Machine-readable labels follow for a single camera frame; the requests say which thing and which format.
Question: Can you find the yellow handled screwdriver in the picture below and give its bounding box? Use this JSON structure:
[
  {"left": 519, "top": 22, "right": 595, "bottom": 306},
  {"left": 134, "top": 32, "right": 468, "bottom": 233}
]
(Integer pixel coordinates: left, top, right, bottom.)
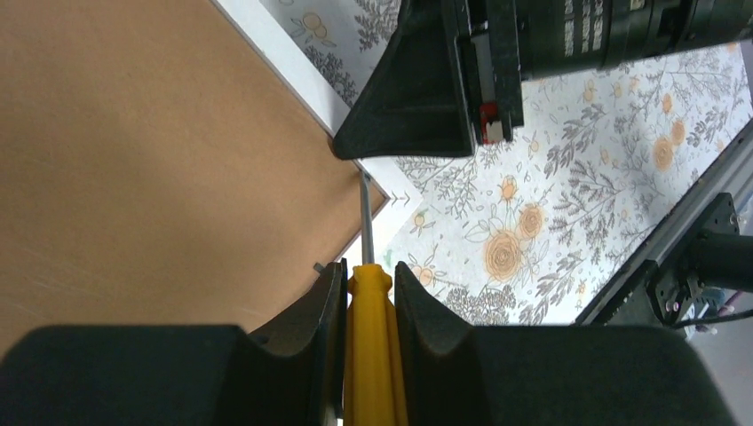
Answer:
[{"left": 344, "top": 172, "right": 408, "bottom": 425}]

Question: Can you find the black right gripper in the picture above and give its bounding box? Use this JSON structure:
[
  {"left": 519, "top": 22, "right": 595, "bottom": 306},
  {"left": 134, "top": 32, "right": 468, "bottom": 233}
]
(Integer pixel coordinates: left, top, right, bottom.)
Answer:
[{"left": 332, "top": 0, "right": 752, "bottom": 160}]

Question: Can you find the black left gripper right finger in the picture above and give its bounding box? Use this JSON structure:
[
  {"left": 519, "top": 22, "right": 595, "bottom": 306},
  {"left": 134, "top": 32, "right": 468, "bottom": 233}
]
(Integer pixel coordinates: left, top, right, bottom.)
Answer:
[{"left": 394, "top": 263, "right": 735, "bottom": 425}]

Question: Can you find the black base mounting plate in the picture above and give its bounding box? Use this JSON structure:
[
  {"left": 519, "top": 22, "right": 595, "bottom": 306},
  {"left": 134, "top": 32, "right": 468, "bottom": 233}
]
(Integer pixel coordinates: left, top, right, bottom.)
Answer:
[{"left": 575, "top": 123, "right": 752, "bottom": 327}]

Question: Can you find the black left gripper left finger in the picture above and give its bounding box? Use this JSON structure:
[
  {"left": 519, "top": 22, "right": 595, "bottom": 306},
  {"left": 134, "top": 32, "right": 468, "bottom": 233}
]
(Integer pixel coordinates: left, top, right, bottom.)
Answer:
[{"left": 1, "top": 262, "right": 347, "bottom": 425}]

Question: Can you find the white picture frame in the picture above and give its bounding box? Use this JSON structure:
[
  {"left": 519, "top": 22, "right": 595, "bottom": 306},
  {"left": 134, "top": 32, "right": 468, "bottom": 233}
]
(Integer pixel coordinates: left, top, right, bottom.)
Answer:
[{"left": 0, "top": 0, "right": 424, "bottom": 366}]

